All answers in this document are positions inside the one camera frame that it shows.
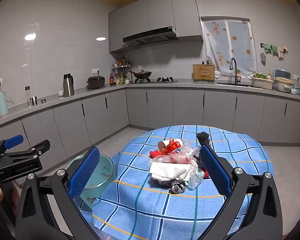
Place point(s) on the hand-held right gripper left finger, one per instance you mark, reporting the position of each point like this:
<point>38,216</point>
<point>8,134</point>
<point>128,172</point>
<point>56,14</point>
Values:
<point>83,172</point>

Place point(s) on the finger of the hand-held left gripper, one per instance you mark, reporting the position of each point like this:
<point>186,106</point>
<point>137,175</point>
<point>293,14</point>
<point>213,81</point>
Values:
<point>13,141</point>
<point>32,151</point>

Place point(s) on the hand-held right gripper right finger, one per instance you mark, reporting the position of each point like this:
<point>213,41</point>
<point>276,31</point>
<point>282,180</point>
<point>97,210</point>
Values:
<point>215,172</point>

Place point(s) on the teal metal-rimmed bowl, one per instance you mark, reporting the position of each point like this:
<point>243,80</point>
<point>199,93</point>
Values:
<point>103,170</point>

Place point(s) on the grey striped cloth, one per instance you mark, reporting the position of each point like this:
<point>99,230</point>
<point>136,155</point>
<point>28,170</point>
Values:
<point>176,187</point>

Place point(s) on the clear plastic bag red print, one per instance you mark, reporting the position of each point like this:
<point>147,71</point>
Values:
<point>175,158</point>

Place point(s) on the white paper towel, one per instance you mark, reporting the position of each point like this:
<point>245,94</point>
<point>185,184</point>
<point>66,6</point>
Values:
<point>170,170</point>

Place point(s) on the red orange wrappers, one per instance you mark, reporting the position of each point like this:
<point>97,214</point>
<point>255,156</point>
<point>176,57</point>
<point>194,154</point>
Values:
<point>171,147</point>

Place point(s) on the white paper cup blue stripes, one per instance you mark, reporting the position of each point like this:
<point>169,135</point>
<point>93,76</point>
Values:
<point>162,145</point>

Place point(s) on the small red wrapper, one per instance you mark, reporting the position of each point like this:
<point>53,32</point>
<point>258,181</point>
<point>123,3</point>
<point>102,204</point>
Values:
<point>155,153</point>

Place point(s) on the light blue electric kettle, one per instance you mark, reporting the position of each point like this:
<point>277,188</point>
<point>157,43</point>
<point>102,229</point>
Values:
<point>2,105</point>

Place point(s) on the small black box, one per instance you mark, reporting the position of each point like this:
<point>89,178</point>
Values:
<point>34,100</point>

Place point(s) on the glass bottle black lid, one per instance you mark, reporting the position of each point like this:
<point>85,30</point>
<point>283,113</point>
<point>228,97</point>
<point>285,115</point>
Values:
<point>28,97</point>

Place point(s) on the small white bowl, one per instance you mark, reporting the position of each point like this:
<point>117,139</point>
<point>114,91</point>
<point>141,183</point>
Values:
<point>61,93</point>

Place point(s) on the blue plaid tablecloth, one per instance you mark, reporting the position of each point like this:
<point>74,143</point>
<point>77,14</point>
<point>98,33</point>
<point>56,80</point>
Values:
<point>140,205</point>

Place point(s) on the grey kitchen counter cabinets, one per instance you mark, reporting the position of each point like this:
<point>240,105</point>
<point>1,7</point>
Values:
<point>190,105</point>

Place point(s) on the steel thermos jug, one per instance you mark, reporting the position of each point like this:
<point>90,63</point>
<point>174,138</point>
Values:
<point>68,87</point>

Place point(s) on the black rice cooker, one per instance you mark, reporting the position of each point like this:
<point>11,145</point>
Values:
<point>96,82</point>

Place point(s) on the dark sauce bottle red label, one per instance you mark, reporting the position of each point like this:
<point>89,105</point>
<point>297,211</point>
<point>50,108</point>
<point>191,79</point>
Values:
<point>111,80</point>

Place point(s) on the white rectangular basin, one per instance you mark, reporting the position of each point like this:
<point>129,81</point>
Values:
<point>262,83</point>

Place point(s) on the black kitchen faucet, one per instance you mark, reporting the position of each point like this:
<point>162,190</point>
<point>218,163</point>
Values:
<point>236,73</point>

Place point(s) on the gas stove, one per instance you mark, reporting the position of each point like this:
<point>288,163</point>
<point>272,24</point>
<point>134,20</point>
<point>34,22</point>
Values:
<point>165,80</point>

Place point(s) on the green leafy vegetables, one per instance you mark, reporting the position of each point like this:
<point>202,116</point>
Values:
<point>259,75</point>

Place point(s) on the metal corner spice rack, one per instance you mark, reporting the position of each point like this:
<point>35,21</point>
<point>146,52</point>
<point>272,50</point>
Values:
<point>121,68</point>

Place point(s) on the beige round basin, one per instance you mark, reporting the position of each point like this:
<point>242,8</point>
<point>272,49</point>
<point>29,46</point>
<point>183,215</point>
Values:
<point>283,85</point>

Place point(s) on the black wok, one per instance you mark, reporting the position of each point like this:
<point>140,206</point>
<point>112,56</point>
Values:
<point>142,74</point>

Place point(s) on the small teal cup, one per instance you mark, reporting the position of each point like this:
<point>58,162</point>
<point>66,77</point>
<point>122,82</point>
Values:
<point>297,90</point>

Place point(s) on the row of seasoning bottles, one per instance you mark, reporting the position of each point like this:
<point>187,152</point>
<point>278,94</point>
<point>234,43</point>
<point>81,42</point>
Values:
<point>122,62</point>

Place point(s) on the blue plastic board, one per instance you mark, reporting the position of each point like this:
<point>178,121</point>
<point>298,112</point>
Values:
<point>281,73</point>

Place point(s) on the grey hanging scrubber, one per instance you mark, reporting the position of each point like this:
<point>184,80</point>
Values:
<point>262,57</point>

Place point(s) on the white curtain orange print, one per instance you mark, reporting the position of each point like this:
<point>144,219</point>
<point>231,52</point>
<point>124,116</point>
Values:
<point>230,45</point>

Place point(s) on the green hanging cloth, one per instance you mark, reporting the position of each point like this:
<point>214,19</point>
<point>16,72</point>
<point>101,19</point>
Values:
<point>270,48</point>

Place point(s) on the beige hanging cloth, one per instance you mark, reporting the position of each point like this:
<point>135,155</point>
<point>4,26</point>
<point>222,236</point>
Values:
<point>282,52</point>

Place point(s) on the black range hood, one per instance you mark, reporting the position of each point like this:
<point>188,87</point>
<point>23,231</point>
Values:
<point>150,37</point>

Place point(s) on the grey wall cabinets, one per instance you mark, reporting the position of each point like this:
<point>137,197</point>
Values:
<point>160,12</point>

